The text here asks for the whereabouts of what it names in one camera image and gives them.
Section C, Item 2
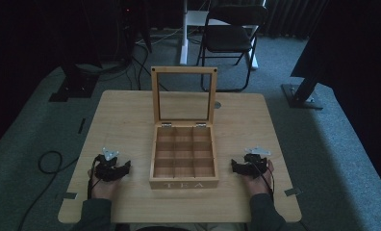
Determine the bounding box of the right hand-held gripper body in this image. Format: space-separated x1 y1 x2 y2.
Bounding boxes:
241 145 271 179

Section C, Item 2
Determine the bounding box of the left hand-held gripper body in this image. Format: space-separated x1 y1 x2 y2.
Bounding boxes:
93 146 123 183

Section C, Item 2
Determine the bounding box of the person's right hand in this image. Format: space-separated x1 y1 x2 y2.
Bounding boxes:
241 159 275 197

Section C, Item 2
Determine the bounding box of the person's left hand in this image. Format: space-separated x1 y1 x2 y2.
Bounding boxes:
88 162 119 201

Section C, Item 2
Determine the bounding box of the black tape strip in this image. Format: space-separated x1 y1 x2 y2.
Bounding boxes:
77 117 87 135

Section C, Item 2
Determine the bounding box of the wooden tea box with lid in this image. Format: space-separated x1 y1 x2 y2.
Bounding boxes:
148 65 220 191

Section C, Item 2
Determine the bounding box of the black stand base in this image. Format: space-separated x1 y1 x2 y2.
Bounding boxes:
48 63 100 103
281 75 324 111

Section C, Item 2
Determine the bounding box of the black folding chair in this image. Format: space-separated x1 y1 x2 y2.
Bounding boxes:
195 4 270 93

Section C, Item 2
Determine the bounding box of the dark curtain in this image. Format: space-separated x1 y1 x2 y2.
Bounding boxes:
290 0 381 200

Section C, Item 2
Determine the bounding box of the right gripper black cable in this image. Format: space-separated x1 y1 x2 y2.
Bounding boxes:
255 162 276 204

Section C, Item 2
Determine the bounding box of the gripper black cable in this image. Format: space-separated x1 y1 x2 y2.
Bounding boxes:
255 162 276 204
87 155 102 200

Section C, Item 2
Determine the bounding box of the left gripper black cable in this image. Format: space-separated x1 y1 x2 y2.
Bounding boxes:
87 155 102 200

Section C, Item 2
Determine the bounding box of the black cable on floor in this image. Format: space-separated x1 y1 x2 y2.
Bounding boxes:
17 150 81 231

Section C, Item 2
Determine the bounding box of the black cable bundle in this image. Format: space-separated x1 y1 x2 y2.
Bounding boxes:
126 40 169 92

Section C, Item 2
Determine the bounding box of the white cable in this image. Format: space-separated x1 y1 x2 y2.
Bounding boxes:
136 26 184 46

